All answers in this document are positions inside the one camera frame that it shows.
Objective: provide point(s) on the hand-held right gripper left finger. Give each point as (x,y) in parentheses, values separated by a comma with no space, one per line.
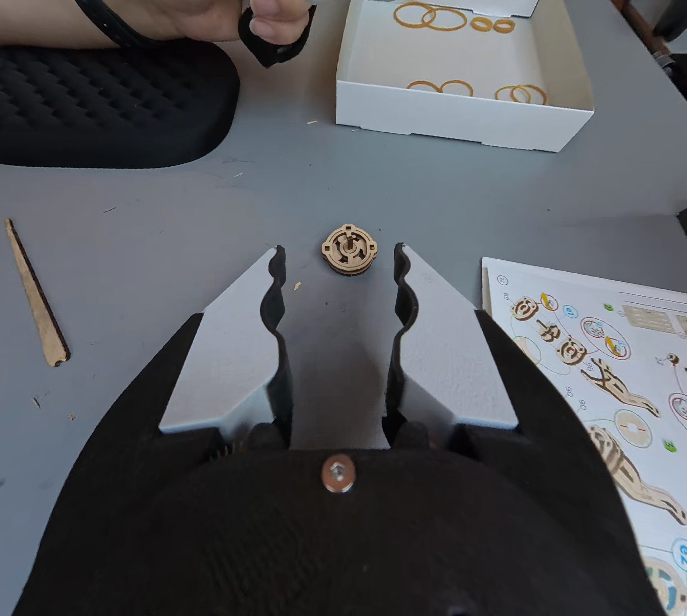
(231,358)

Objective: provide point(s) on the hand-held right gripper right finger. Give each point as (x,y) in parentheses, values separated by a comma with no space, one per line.
(451,358)

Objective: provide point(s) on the round wooden gear part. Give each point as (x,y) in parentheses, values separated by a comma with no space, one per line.
(349,251)

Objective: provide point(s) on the group of tan rubber bands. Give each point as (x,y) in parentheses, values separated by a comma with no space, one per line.
(396,15)

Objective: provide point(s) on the printed instruction booklet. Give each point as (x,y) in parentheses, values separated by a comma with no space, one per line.
(617,358)

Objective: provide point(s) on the white cardboard box tray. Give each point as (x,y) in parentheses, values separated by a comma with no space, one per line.
(456,117)

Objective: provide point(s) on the black foam wrist rest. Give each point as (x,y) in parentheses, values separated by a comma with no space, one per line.
(107,106)

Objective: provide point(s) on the tapered wooden stick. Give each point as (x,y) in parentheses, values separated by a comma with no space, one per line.
(37,305)

